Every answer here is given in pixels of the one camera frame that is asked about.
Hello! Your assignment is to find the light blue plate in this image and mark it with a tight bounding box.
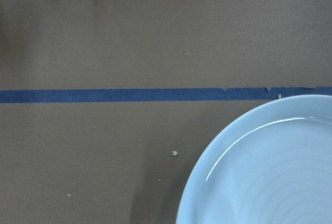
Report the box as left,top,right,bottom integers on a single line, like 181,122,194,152
176,95,331,223

